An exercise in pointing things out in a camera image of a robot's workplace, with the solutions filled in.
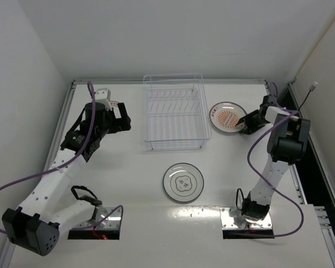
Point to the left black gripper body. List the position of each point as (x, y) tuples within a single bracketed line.
[(123, 118)]

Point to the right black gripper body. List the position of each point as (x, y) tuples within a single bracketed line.
[(251, 123)]

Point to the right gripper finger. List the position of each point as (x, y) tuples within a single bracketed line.
[(243, 131), (242, 122)]

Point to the plate with orange sunburst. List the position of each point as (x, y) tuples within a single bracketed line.
[(224, 116)]

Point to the white plate with dark rim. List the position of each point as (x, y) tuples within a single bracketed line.
[(183, 183)]

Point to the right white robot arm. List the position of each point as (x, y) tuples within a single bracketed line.
[(287, 145)]

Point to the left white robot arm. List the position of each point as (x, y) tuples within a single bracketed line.
[(34, 225)]

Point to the plate with green lettering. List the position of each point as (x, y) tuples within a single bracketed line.
[(114, 103)]

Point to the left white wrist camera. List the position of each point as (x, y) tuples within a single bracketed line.
[(103, 96)]

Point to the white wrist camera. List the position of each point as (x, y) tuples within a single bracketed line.
[(103, 96), (272, 113)]

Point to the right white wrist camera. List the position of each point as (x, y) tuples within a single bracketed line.
[(272, 113)]

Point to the white wire dish rack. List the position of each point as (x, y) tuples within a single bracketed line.
[(176, 112)]

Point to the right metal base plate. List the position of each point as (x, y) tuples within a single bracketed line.
[(232, 220)]

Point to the metal base plate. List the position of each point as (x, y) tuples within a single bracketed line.
[(232, 220), (105, 219)]

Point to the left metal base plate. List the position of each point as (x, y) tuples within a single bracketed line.
[(105, 219)]

